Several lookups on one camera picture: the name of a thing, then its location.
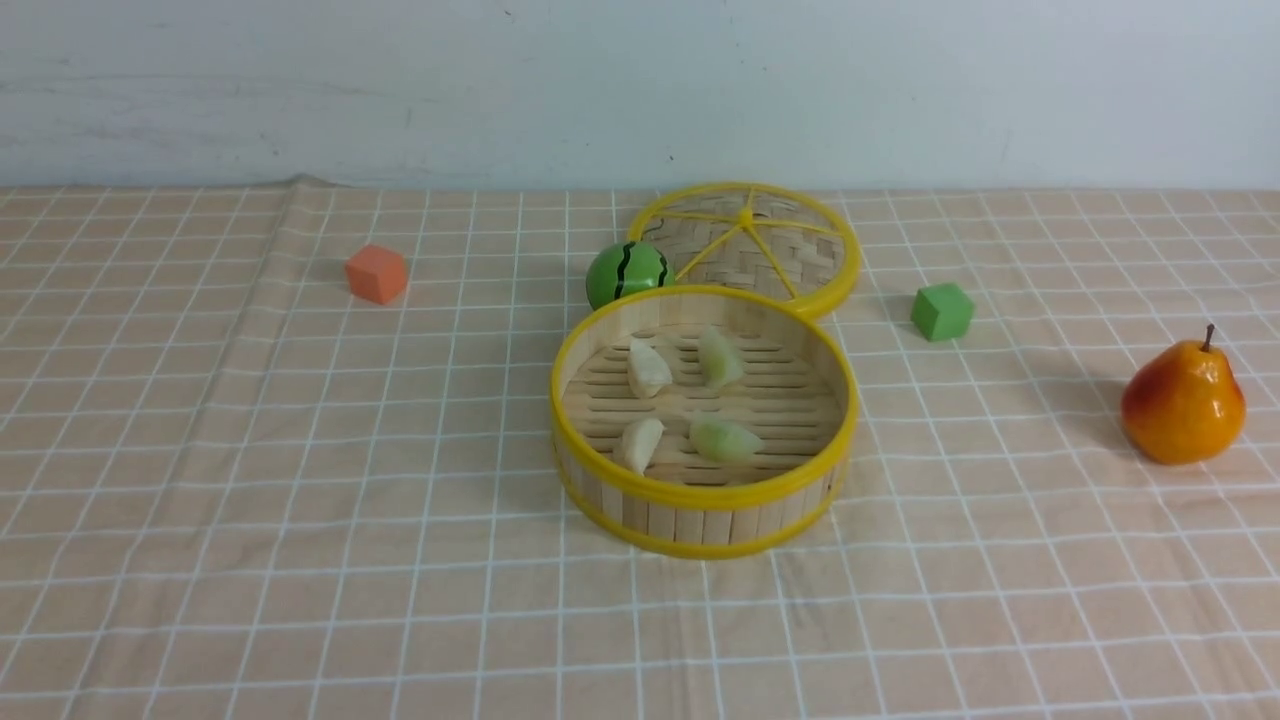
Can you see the bamboo steamer lid yellow rim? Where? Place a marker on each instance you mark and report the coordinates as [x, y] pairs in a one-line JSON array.
[[755, 237]]

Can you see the white dumpling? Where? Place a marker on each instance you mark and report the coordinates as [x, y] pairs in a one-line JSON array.
[[647, 372], [635, 448]]

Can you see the pale green dumpling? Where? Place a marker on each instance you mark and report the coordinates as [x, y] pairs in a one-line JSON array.
[[719, 359], [721, 440]]

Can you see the bamboo steamer tray yellow rim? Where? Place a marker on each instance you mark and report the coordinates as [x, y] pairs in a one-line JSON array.
[[798, 394]]

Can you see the green toy watermelon ball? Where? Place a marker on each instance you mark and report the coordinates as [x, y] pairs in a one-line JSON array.
[[625, 268]]

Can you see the green cube block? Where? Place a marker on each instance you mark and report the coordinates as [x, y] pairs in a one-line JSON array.
[[942, 312]]

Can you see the orange cube block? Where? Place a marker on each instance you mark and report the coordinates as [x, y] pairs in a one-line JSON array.
[[376, 274]]

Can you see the orange yellow toy pear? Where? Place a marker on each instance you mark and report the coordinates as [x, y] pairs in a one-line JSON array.
[[1184, 406]]

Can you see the white dumpling back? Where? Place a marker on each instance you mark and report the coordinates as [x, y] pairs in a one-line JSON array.
[[647, 372]]

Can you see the white dumpling front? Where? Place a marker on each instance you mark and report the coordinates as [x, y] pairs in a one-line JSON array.
[[635, 448]]

